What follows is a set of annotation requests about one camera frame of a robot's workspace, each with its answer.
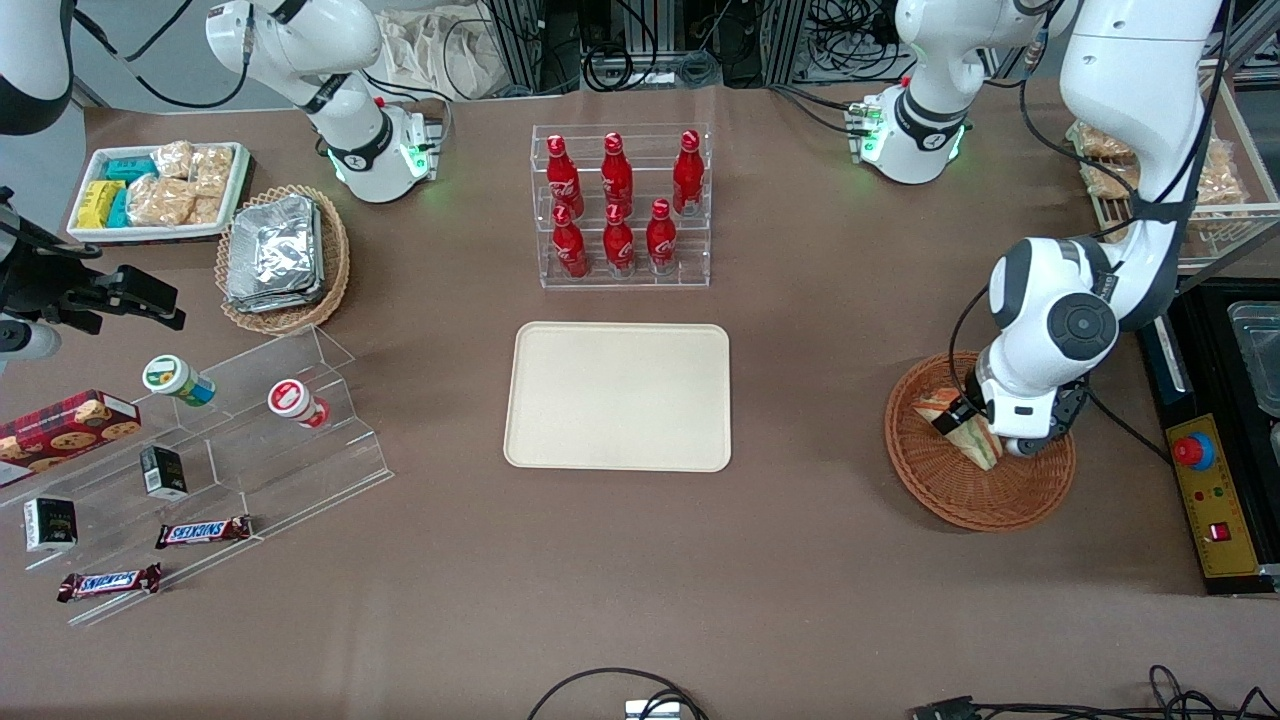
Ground black appliance base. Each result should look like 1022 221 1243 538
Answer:
1130 275 1280 597

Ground round brown wicker basket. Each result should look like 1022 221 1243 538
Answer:
884 350 1078 533

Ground red cola bottle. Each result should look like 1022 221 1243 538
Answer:
545 135 585 217
646 198 679 275
672 130 705 217
553 205 590 279
603 203 636 275
601 132 635 213

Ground beige plastic tray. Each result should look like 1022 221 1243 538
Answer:
503 321 733 473

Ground yellow snack pack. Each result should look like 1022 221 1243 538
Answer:
77 180 127 229

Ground clear plastic container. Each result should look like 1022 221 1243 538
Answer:
1227 300 1280 419

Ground red cookie box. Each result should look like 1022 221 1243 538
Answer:
0 389 143 489

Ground white rectangular snack tray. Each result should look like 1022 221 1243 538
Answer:
66 141 252 244

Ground black looped cable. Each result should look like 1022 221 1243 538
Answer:
527 667 710 720

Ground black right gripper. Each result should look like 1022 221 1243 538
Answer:
0 188 188 337

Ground yellow emergency stop box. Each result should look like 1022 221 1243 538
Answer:
1165 413 1264 581

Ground small black white box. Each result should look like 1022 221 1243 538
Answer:
23 497 79 553

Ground green lid cup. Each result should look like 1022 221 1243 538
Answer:
142 354 217 407

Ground black power cable with plug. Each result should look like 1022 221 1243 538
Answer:
1085 385 1177 467

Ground triangular sandwich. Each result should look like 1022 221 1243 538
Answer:
912 388 1004 473

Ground silver foil wrapped pack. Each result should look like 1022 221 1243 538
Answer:
225 194 326 315

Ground clear acrylic bottle rack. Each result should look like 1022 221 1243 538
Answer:
531 123 712 291

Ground black coiled cable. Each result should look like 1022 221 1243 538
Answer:
583 40 658 93

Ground oval light wicker basket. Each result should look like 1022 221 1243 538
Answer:
215 184 352 336

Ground bagged fried snack pack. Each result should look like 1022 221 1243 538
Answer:
1195 130 1247 208
1070 120 1137 161
1080 163 1143 200

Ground brown Snickers bar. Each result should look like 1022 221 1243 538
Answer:
57 563 163 603
155 515 254 550

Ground beige cloth bag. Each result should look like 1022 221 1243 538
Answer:
378 8 503 102

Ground black connector with cables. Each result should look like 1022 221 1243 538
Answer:
908 664 1280 720

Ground clear acrylic step shelf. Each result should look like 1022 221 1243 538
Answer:
0 323 395 629

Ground white wire rack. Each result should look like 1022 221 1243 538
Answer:
1066 72 1280 273

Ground red lid cup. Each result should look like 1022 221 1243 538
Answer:
267 378 332 430

